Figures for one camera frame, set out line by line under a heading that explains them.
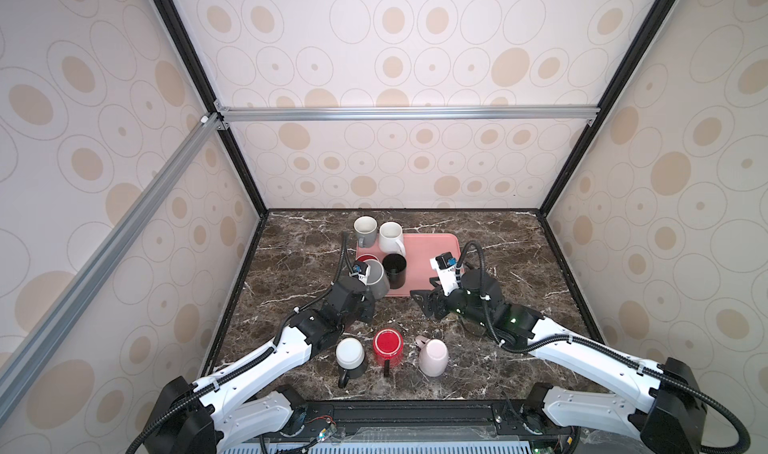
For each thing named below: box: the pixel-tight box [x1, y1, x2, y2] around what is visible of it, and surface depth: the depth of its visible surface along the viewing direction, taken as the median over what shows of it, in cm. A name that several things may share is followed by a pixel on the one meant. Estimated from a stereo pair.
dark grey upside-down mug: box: [363, 259, 390, 301], surface depth 79 cm
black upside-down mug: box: [382, 253, 407, 289], surface depth 97 cm
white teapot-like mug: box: [379, 221, 406, 256], surface depth 105 cm
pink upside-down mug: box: [415, 335, 449, 377], surface depth 78 cm
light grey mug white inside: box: [353, 215, 378, 248], surface depth 105 cm
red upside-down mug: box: [372, 328, 405, 378], surface depth 80 cm
